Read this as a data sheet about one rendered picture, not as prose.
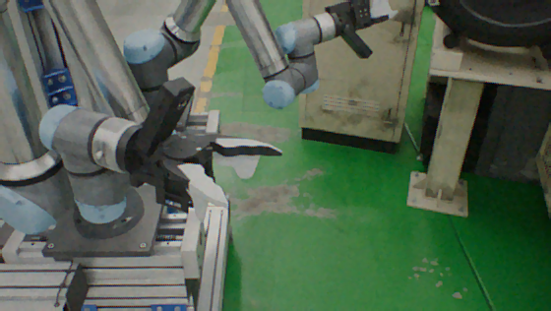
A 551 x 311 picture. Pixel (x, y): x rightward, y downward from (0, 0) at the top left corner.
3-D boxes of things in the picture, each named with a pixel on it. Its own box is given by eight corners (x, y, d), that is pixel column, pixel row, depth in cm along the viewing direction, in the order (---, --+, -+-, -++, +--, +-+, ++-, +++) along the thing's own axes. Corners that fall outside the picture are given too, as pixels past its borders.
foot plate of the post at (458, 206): (411, 173, 237) (412, 166, 235) (465, 182, 230) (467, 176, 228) (406, 206, 216) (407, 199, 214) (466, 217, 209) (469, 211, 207)
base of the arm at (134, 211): (64, 238, 97) (50, 203, 91) (87, 193, 109) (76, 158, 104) (135, 238, 97) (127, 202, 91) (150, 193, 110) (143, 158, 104)
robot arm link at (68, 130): (81, 139, 77) (68, 93, 72) (133, 155, 73) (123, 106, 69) (43, 163, 71) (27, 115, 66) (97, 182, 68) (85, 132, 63)
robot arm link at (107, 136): (126, 110, 69) (85, 129, 62) (151, 116, 68) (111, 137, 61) (130, 155, 73) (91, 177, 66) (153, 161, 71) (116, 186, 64)
